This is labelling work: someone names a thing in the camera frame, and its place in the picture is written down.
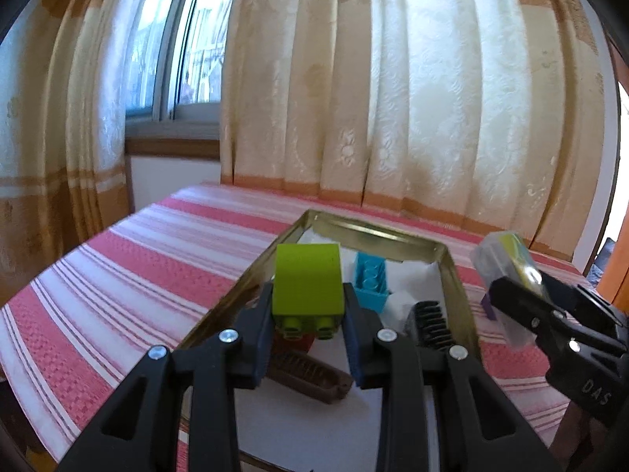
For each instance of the teal toy block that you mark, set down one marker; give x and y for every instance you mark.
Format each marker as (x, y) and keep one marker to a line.
(368, 280)

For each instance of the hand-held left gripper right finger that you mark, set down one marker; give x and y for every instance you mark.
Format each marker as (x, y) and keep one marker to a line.
(352, 349)

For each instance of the narrow cream patterned curtain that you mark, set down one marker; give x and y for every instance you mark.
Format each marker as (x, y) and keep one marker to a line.
(64, 108)

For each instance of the dark blue cloth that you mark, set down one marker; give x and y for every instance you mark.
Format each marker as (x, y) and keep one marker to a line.
(603, 260)

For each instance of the window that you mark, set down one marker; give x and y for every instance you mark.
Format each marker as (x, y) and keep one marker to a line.
(172, 59)

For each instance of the clear case with green print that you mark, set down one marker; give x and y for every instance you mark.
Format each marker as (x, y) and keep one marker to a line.
(511, 255)

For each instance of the brown toy piece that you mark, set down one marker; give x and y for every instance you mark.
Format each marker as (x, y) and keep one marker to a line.
(314, 376)

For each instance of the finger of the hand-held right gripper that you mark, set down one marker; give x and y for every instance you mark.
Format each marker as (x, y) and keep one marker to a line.
(585, 302)
(521, 305)

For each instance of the green toy block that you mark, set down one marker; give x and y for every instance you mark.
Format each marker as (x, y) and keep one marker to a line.
(307, 280)

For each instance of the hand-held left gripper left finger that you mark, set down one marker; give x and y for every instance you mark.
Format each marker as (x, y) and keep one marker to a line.
(263, 349)

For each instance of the red toy block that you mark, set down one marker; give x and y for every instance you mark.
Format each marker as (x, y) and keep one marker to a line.
(304, 345)

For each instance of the wide cream patterned curtain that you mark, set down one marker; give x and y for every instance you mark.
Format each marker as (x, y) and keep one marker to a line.
(393, 83)

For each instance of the white paper tray liner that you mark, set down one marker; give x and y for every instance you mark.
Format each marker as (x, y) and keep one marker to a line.
(417, 278)

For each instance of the gold metal tray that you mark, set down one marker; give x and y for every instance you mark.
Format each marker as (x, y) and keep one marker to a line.
(373, 236)

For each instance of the red striped bed sheet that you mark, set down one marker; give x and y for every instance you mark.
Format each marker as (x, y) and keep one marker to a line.
(123, 280)

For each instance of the wooden window sill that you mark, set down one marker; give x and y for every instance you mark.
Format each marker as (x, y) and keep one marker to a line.
(172, 150)

